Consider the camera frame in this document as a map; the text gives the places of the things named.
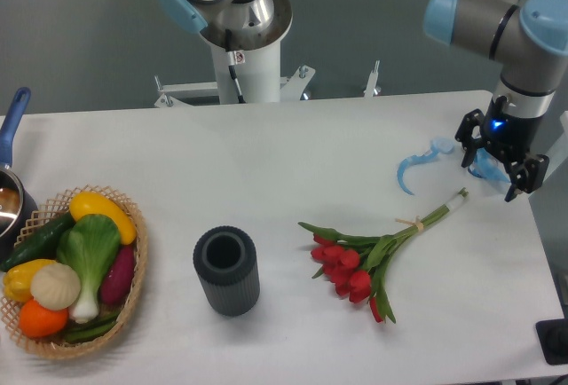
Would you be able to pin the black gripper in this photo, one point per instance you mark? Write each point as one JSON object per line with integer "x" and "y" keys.
{"x": 507, "y": 138}

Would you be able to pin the red tulip bouquet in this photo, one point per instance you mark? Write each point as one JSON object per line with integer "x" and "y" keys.
{"x": 357, "y": 266}

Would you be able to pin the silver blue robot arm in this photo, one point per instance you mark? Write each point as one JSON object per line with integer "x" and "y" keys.
{"x": 527, "y": 37}

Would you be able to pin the light blue ribbon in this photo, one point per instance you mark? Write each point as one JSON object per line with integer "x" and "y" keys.
{"x": 484, "y": 166}

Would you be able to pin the black device at edge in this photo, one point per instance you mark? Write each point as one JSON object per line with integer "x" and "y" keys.
{"x": 552, "y": 336}

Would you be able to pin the dark grey ribbed vase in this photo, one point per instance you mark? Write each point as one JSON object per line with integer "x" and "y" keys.
{"x": 225, "y": 261}

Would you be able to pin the purple sweet potato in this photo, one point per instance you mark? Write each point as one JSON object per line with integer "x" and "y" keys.
{"x": 117, "y": 282}

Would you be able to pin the green bok choy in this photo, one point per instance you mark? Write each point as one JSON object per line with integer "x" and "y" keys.
{"x": 89, "y": 249}

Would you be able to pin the green bean pods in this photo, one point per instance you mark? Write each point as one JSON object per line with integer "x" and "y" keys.
{"x": 91, "y": 330}

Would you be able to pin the woven wicker basket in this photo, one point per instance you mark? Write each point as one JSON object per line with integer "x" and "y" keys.
{"x": 56, "y": 348}

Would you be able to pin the cream steamed bun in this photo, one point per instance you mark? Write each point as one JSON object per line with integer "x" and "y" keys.
{"x": 55, "y": 286}

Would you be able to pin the dark green cucumber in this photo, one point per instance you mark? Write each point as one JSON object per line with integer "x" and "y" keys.
{"x": 40, "y": 244}

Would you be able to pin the orange fruit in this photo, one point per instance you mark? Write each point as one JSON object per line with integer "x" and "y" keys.
{"x": 35, "y": 321}

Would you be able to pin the yellow bell pepper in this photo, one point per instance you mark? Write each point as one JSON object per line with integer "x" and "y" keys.
{"x": 17, "y": 281}

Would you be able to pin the white frame post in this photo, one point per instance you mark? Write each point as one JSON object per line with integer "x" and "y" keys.
{"x": 560, "y": 145}

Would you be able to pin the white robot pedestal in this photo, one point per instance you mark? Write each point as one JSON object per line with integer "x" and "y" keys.
{"x": 241, "y": 77}

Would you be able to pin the blue handled saucepan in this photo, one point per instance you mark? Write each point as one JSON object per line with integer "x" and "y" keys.
{"x": 17, "y": 204}

